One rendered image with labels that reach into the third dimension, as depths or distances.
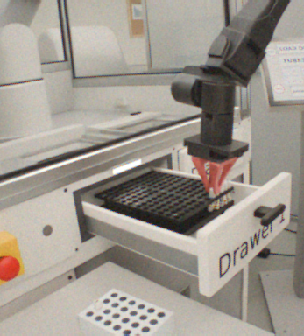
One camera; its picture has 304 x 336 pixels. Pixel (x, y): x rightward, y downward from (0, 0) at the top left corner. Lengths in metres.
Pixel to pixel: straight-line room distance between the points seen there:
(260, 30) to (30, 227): 0.52
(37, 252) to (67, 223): 0.08
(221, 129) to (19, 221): 0.38
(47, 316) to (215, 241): 0.32
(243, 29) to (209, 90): 0.12
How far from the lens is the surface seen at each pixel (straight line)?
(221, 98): 0.61
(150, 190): 0.75
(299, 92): 1.38
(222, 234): 0.54
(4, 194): 0.65
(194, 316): 0.62
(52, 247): 0.72
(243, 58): 0.63
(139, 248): 0.65
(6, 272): 0.60
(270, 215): 0.59
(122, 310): 0.60
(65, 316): 0.67
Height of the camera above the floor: 1.17
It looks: 17 degrees down
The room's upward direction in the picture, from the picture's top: 5 degrees counter-clockwise
